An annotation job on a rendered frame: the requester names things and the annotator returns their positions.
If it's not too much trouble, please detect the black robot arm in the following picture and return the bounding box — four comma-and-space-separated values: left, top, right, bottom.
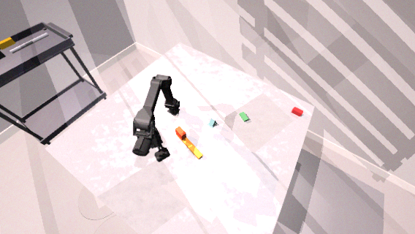
132, 74, 180, 156

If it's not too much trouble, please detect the red rectangular block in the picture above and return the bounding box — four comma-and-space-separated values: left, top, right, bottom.
292, 107, 303, 116

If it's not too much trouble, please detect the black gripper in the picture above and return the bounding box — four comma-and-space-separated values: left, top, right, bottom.
151, 127, 170, 162

